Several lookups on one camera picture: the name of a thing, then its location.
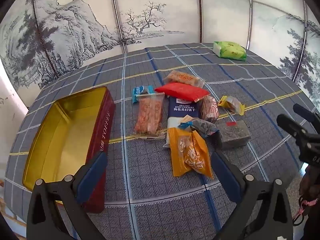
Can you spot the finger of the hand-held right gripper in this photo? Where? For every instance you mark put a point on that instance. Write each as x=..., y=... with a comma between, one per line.
x=290, y=125
x=303, y=111

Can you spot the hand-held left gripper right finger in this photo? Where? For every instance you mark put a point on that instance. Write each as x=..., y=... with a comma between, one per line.
x=225, y=175

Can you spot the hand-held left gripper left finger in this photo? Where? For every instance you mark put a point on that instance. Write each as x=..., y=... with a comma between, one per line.
x=92, y=172

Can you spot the grey block snack packet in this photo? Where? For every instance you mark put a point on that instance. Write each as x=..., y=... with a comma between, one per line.
x=233, y=135

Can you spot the orange snack packet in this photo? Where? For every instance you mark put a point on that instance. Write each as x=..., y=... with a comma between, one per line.
x=187, y=152

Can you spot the red tin box gold interior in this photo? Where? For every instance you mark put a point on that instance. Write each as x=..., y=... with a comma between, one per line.
x=65, y=135

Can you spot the blue-edged dark snack packet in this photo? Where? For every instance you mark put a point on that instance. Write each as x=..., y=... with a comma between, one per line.
x=203, y=127

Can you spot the yellow-edged clear cake packet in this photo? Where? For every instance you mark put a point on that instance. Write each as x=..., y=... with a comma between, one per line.
x=232, y=104

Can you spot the pink round snack packet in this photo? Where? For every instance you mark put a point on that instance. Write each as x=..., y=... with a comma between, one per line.
x=209, y=110

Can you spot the navy soda cracker packet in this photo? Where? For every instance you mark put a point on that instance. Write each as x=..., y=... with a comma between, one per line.
x=182, y=108

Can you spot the clear packet of orange sticks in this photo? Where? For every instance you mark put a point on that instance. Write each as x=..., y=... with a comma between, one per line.
x=150, y=115

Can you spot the red snack packet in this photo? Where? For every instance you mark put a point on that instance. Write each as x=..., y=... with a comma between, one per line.
x=182, y=91

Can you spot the small blue cookie packet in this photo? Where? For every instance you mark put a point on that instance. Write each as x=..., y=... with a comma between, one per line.
x=142, y=91

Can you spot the clear packet of orange crackers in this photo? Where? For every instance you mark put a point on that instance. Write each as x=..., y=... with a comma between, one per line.
x=183, y=77

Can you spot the grey plaid tablecloth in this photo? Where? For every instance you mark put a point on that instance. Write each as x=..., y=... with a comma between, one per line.
x=150, y=180

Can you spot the green snack packet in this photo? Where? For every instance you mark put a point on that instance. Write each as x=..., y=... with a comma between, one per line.
x=230, y=50

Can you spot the ink landscape folding screen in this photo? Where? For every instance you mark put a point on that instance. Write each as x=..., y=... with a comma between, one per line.
x=150, y=5

